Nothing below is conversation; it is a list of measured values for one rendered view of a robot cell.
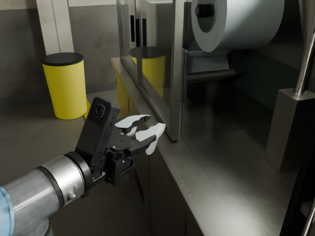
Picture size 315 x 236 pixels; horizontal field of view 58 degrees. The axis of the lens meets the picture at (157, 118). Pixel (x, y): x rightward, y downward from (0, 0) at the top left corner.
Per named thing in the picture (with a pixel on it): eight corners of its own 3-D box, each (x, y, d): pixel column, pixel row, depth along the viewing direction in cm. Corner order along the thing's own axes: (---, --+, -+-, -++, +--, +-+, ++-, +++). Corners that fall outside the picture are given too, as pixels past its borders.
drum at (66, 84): (86, 102, 358) (79, 50, 326) (93, 116, 324) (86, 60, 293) (50, 108, 342) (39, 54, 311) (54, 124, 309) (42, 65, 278)
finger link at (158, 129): (161, 142, 63) (127, 157, 58) (164, 119, 60) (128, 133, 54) (171, 149, 61) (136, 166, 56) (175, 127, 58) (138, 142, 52)
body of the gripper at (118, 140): (112, 153, 61) (62, 182, 52) (113, 120, 56) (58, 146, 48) (138, 172, 57) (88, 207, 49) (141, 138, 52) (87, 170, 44)
